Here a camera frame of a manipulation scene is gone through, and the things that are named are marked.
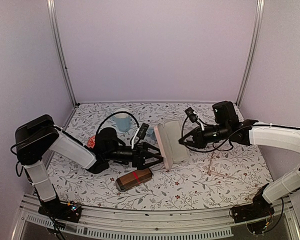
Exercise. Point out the small blue cloth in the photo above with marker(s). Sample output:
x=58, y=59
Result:
x=151, y=134

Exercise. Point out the brown plaid glasses case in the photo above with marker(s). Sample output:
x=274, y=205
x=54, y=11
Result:
x=133, y=179

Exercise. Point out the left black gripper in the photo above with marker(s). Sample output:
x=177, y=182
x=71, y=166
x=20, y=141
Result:
x=138, y=161

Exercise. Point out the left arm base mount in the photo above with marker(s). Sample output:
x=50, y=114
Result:
x=55, y=209

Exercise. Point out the aluminium frame post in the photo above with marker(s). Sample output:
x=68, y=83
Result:
x=257, y=25
x=51, y=7

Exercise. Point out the front aluminium rail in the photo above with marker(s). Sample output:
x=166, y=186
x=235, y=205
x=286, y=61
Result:
x=98, y=223

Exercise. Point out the right aluminium frame post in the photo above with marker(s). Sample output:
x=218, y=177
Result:
x=257, y=25

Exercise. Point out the red patterned bowl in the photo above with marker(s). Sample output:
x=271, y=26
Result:
x=91, y=142

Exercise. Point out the pink glasses case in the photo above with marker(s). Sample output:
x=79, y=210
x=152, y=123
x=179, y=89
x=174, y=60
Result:
x=167, y=135

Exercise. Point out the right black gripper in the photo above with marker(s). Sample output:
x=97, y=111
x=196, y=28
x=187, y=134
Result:
x=199, y=141

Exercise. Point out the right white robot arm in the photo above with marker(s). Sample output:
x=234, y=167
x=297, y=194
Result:
x=229, y=128

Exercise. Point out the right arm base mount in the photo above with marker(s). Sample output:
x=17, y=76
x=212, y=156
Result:
x=259, y=208

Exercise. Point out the left aluminium frame post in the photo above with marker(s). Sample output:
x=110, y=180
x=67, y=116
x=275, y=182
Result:
x=51, y=7

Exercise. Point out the light blue mug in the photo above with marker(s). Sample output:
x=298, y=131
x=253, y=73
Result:
x=122, y=120

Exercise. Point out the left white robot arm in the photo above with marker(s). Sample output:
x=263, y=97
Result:
x=35, y=138

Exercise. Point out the pink translucent sunglasses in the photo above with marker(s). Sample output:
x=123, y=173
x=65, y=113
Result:
x=219, y=170

